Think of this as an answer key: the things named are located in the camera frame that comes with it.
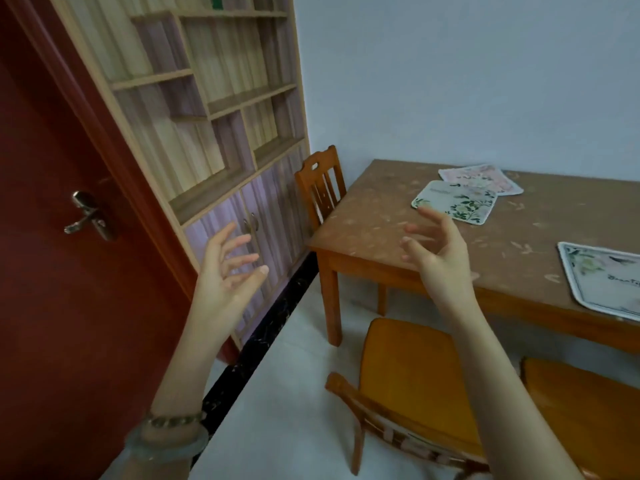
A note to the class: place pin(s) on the cream line-bordered floral placemat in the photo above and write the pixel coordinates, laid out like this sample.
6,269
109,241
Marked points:
605,284

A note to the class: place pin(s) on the cream borderless floral placemat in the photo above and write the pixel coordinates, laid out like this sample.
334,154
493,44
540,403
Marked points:
455,202

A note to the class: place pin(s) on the orange wooden chair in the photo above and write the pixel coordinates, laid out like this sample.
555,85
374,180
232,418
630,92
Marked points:
590,414
410,374
320,184

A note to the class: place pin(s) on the pink floral placemat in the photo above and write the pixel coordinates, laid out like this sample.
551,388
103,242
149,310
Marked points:
485,177

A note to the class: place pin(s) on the person's right forearm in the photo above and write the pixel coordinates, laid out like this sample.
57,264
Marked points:
510,404

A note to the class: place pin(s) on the dark red door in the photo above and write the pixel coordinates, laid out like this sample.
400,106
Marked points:
50,319

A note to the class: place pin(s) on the person's right hand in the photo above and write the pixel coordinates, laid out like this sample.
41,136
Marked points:
447,269

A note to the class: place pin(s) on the pale green jade bangle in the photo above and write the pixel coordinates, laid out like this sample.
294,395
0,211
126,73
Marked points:
165,448

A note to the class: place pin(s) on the person's left forearm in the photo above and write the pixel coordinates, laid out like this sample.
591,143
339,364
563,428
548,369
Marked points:
185,379

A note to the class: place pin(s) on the wooden shelf cabinet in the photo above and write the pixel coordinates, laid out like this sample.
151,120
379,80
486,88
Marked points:
200,54

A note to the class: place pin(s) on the person's left hand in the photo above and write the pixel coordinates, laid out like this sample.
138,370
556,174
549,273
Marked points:
220,294

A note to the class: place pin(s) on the wooden table with floral cover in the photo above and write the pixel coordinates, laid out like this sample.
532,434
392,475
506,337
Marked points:
380,229

